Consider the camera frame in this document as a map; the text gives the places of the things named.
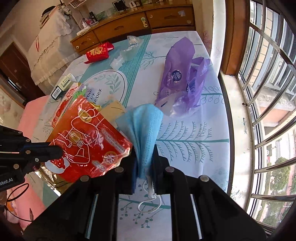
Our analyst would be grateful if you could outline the wooden door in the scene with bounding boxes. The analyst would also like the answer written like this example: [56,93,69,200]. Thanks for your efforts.
[1,42,45,103]

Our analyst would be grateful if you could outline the metal window grille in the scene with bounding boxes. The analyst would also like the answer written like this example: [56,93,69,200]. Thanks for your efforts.
[238,1,295,228]

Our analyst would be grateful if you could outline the pink bed cover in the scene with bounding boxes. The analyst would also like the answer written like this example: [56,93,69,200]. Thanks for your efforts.
[8,95,49,229]

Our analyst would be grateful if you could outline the blue face mask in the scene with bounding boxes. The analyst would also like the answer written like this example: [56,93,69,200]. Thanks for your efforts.
[115,103,165,213]

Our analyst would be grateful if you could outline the black picture frame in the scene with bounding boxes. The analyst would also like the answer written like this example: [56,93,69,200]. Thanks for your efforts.
[112,0,127,13]

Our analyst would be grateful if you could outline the wooden desk with drawers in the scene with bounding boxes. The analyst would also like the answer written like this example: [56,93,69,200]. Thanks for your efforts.
[70,1,196,55]

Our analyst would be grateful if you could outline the strawberry carton box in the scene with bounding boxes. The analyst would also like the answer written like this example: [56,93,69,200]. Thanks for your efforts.
[51,82,81,128]

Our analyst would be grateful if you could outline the lace covered furniture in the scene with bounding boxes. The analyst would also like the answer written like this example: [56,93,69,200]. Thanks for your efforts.
[27,9,80,85]

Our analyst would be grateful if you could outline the green paper scraps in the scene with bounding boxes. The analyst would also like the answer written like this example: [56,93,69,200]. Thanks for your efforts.
[68,84,87,107]

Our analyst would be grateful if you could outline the clear plastic bottle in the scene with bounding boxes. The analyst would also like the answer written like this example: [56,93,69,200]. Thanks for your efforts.
[110,36,144,70]

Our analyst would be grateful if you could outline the tan cardboard box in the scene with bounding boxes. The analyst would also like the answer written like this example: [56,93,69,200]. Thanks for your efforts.
[100,100,126,128]

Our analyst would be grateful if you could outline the purple tissue pack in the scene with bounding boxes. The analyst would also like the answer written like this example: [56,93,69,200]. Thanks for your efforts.
[155,37,211,118]

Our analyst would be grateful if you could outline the red foil snack bag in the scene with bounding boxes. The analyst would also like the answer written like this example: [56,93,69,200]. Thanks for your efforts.
[45,96,132,183]

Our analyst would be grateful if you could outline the red envelope box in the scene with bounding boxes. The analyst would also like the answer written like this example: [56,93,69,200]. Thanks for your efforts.
[84,42,114,64]

